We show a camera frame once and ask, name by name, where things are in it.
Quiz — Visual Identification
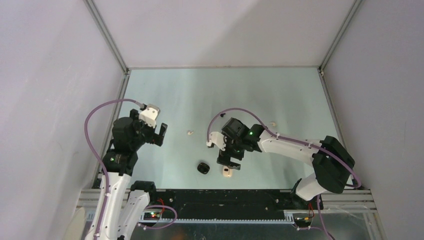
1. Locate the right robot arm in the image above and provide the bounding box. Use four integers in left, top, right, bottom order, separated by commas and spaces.
206, 117, 355, 209

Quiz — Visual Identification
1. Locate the right controller board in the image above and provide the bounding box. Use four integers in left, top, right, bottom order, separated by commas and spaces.
293, 216, 313, 231

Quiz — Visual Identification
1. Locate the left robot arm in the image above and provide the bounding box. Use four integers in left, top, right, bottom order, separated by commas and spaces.
85, 105, 168, 240

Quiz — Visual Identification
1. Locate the black earbud charging case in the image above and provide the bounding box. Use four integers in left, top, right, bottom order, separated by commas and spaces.
196, 162, 210, 175

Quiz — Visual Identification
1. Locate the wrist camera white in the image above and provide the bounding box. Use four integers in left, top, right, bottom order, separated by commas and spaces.
206, 131, 227, 151
138, 104, 161, 128

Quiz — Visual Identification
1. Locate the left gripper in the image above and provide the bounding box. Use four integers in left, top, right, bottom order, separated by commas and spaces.
130, 109, 167, 150

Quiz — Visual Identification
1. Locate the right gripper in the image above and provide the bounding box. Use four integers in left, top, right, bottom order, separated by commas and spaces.
217, 132, 245, 171

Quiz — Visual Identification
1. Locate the left controller board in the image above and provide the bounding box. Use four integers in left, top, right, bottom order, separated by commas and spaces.
142, 211, 162, 222

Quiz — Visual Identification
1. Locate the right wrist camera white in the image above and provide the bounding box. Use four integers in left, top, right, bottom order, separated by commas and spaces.
206, 131, 227, 151

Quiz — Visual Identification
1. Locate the beige earbud charging case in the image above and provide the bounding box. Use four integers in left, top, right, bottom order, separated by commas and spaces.
222, 166, 233, 178

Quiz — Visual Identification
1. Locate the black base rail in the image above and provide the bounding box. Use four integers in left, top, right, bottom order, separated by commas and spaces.
150, 189, 317, 221

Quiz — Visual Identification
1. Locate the controller board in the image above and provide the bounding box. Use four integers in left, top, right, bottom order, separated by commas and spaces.
142, 211, 162, 222
293, 216, 313, 231

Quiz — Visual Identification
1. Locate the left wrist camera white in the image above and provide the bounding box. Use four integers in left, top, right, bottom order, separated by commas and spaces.
138, 104, 161, 128

